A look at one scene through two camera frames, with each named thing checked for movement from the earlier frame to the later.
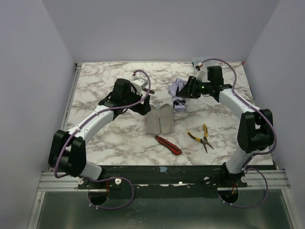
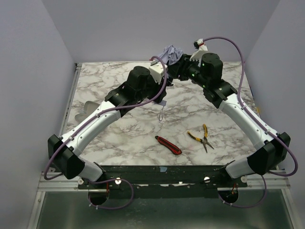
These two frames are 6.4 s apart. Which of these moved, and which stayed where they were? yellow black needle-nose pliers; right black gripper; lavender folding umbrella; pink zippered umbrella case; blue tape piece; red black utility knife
Moved: right black gripper; lavender folding umbrella; pink zippered umbrella case
Stayed: yellow black needle-nose pliers; red black utility knife; blue tape piece
